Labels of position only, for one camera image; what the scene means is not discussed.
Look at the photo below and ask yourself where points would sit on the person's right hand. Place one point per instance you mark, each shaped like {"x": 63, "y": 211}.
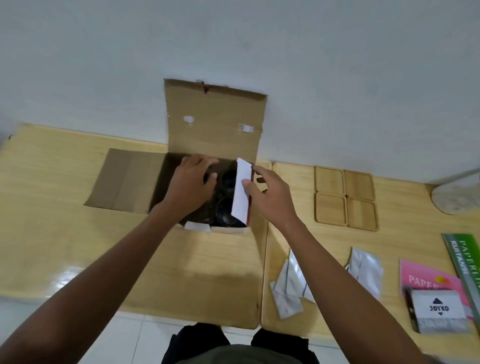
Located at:
{"x": 275, "y": 202}

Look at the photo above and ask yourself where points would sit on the person's left hand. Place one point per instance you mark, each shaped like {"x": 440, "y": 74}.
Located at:
{"x": 187, "y": 187}

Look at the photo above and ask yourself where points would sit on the person's right thumb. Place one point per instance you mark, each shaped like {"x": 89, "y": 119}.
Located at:
{"x": 249, "y": 187}

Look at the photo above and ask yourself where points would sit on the person's left thumb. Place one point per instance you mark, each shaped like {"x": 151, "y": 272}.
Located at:
{"x": 211, "y": 179}

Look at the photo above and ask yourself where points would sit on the white card divider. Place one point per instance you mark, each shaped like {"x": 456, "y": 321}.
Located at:
{"x": 242, "y": 195}

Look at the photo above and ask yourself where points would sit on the person's right forearm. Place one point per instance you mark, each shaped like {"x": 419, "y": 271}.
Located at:
{"x": 345, "y": 288}

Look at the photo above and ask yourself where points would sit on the person's left forearm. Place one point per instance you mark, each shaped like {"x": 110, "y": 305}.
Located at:
{"x": 86, "y": 285}

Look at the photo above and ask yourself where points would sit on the black cup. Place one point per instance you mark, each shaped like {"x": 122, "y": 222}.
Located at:
{"x": 228, "y": 180}
{"x": 225, "y": 212}

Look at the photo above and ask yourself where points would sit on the open brown cardboard box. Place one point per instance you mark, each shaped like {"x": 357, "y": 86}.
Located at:
{"x": 213, "y": 123}

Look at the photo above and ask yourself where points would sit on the square wooden coaster tray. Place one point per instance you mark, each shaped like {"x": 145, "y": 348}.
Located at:
{"x": 359, "y": 185}
{"x": 362, "y": 214}
{"x": 330, "y": 209}
{"x": 329, "y": 180}

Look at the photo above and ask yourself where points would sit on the person's black trousers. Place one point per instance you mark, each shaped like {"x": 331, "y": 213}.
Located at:
{"x": 195, "y": 343}

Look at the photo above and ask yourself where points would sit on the person's olive shirt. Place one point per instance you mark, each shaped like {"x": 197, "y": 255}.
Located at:
{"x": 243, "y": 355}

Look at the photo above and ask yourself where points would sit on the pink receipt book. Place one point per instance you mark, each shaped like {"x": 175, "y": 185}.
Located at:
{"x": 423, "y": 277}

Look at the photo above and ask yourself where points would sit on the round white marble plate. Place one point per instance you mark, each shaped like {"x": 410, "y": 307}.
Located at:
{"x": 457, "y": 195}

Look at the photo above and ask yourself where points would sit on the small silver staples box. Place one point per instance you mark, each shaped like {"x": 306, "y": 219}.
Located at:
{"x": 438, "y": 311}

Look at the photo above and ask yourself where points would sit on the green receipt book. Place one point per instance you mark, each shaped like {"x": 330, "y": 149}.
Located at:
{"x": 465, "y": 262}

